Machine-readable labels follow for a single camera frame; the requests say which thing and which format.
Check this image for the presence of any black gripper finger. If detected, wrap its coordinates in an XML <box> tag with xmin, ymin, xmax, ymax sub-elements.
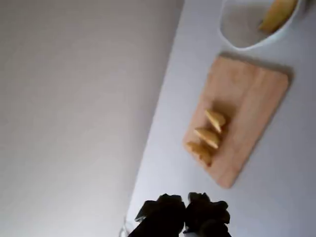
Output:
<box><xmin>128</xmin><ymin>194</ymin><xmax>186</xmax><ymax>237</ymax></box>
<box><xmin>183</xmin><ymin>192</ymin><xmax>231</xmax><ymax>237</ymax></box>

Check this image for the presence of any apple slice with narrow core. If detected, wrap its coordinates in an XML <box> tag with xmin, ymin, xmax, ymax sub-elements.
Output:
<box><xmin>258</xmin><ymin>0</ymin><xmax>298</xmax><ymax>34</ymax></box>

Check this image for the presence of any large thick apple slice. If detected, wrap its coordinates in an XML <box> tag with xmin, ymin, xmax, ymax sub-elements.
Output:
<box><xmin>186</xmin><ymin>140</ymin><xmax>213</xmax><ymax>167</ymax></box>

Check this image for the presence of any long flat apple slice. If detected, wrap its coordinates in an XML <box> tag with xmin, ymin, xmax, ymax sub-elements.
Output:
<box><xmin>194</xmin><ymin>127</ymin><xmax>221</xmax><ymax>149</ymax></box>

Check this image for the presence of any small yellow apple slice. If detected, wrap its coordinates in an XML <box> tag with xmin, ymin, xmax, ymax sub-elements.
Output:
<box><xmin>204</xmin><ymin>109</ymin><xmax>227</xmax><ymax>133</ymax></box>

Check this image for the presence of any bamboo cutting board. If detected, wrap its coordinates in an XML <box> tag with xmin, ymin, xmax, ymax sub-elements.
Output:
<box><xmin>182</xmin><ymin>52</ymin><xmax>294</xmax><ymax>190</ymax></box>

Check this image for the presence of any white ceramic bowl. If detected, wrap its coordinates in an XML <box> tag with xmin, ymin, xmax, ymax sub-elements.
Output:
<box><xmin>219</xmin><ymin>0</ymin><xmax>307</xmax><ymax>51</ymax></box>

